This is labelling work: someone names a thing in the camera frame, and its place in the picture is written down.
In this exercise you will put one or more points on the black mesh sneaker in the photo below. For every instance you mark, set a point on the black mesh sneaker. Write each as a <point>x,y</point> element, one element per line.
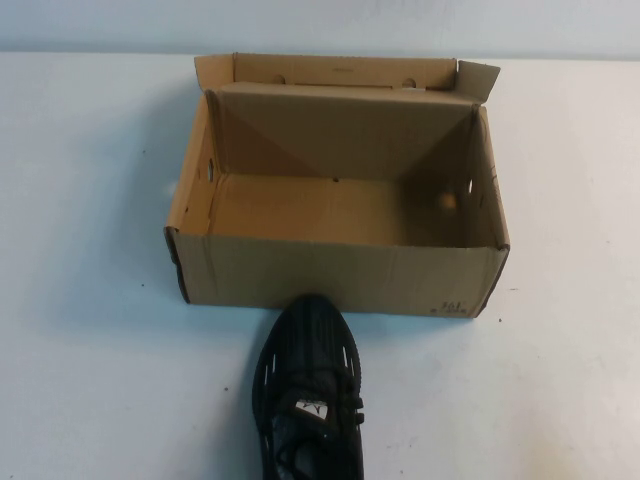
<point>310,360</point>

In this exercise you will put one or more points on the brown cardboard shoe box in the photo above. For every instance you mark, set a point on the brown cardboard shoe box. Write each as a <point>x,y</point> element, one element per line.
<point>320,270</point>

